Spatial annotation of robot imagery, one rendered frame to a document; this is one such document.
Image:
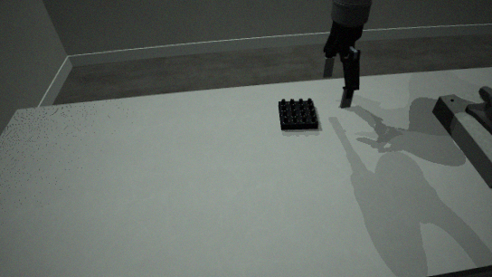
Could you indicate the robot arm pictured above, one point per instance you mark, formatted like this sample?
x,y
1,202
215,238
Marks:
x,y
351,13

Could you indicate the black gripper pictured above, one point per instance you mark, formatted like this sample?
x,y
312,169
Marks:
x,y
348,35

